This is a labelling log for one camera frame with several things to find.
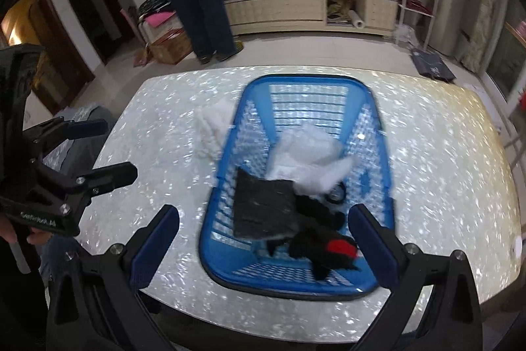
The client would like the black plush toy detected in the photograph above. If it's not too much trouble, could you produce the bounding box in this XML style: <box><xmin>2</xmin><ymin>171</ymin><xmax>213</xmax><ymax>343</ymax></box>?
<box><xmin>266</xmin><ymin>195</ymin><xmax>360</xmax><ymax>281</ymax></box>

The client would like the black hair tie ring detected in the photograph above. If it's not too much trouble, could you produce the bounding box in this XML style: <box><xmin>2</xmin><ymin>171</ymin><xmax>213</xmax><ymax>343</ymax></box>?
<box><xmin>323</xmin><ymin>179</ymin><xmax>349</xmax><ymax>206</ymax></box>

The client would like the grey fluffy mat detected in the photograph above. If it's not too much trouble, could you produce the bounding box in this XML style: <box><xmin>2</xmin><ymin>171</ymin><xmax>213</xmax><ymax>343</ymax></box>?
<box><xmin>232</xmin><ymin>168</ymin><xmax>299</xmax><ymax>240</ymax></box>

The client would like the white towel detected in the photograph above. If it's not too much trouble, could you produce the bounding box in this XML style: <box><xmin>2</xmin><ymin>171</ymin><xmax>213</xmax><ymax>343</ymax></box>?
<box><xmin>265</xmin><ymin>124</ymin><xmax>359</xmax><ymax>197</ymax></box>

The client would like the operator left hand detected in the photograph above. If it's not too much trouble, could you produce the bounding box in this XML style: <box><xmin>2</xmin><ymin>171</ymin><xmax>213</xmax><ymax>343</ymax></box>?
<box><xmin>0</xmin><ymin>213</ymin><xmax>53</xmax><ymax>246</ymax></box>

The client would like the grey chair with cover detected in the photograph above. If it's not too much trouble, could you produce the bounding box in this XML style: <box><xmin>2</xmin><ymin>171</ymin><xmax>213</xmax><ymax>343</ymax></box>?
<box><xmin>43</xmin><ymin>102</ymin><xmax>116</xmax><ymax>177</ymax></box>

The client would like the cardboard box on floor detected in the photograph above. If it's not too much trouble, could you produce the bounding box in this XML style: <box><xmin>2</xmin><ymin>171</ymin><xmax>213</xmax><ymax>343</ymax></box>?
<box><xmin>150</xmin><ymin>29</ymin><xmax>193</xmax><ymax>65</ymax></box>

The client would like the white quilted cloth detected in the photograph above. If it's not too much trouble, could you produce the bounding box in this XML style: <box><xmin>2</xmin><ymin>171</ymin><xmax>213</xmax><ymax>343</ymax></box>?
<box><xmin>195</xmin><ymin>98</ymin><xmax>235</xmax><ymax>161</ymax></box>

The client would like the blue plastic basket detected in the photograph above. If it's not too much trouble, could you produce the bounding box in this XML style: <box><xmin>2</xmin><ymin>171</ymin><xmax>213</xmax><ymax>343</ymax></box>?
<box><xmin>199</xmin><ymin>75</ymin><xmax>395</xmax><ymax>301</ymax></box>

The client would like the white round cap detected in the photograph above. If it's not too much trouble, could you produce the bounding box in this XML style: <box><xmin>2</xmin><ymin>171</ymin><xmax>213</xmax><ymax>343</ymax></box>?
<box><xmin>510</xmin><ymin>235</ymin><xmax>523</xmax><ymax>259</ymax></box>

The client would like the dark bag on floor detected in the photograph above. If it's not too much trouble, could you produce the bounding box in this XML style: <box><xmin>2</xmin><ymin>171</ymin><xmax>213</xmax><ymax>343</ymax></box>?
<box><xmin>410</xmin><ymin>49</ymin><xmax>456</xmax><ymax>84</ymax></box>

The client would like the white paper roll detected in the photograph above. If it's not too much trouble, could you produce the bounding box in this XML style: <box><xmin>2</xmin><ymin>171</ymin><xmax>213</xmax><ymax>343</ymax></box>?
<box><xmin>348</xmin><ymin>10</ymin><xmax>366</xmax><ymax>29</ymax></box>

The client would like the cream tv cabinet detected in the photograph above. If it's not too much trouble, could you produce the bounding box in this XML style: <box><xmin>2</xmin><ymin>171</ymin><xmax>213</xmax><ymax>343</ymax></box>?
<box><xmin>225</xmin><ymin>0</ymin><xmax>398</xmax><ymax>38</ymax></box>

